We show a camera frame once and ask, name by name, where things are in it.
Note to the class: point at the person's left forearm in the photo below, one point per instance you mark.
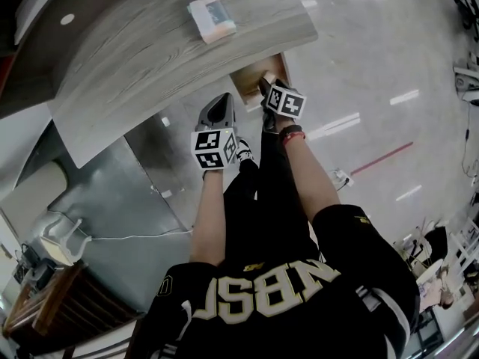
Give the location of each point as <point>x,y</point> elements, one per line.
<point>207,219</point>

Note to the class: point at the wooden desk drawer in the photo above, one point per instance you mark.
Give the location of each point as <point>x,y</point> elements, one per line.
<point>247,80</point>

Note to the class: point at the grey wooden desk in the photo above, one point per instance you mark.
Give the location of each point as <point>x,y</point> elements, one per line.
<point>142,62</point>

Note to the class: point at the dark brown table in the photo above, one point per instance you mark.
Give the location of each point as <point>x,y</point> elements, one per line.
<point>45,58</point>

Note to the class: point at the black and red wristband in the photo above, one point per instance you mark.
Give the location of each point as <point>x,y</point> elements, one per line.
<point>292,133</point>

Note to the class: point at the small beige item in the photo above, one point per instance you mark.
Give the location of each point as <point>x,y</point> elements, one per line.
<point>270,77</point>

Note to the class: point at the brown wooden cabinet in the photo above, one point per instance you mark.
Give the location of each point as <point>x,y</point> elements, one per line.
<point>63,305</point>

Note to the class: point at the person's right forearm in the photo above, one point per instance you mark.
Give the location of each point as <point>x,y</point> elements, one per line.
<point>312,178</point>

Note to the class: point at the black printed jersey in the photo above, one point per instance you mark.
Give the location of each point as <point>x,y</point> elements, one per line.
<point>284,297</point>

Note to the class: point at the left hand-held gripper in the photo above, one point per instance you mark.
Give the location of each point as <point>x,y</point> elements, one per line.
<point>213,144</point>

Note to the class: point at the grey metal desk panel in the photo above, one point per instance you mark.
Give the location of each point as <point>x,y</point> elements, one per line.
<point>123,200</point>

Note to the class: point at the black and white shoe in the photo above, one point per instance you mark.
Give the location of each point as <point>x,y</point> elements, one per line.
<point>245,151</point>

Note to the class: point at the white power strip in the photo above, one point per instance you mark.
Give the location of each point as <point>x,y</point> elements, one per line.
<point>342,178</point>

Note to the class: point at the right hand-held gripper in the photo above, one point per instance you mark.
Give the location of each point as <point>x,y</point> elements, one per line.
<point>286,101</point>

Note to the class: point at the white round table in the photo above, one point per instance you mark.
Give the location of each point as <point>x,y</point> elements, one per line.
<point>430,279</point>

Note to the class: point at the red floor tape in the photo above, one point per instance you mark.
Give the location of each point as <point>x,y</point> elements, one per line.
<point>381,158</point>

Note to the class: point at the black chair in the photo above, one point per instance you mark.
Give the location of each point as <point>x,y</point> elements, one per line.
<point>437,239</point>

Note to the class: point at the person's black trousers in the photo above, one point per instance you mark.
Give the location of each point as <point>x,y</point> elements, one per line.
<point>273,200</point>

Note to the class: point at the white round disc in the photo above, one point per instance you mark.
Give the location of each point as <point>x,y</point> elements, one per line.
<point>67,19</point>

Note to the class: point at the white plastic chair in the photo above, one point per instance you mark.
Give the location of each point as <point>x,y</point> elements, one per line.
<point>65,243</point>

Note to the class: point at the pastel tissue packet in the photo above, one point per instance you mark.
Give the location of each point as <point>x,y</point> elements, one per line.
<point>211,17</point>

